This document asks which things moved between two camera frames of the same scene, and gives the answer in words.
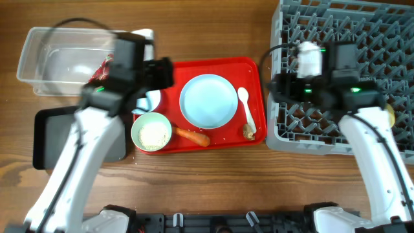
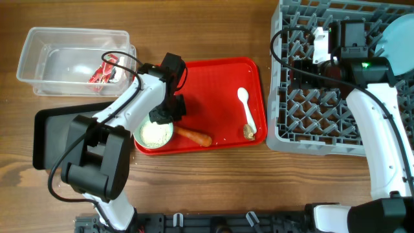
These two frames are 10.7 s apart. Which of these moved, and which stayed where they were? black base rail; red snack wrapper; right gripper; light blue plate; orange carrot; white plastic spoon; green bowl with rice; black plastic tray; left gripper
Moved: light blue plate; right gripper; left gripper
Stayed: black plastic tray; orange carrot; black base rail; white plastic spoon; red snack wrapper; green bowl with rice
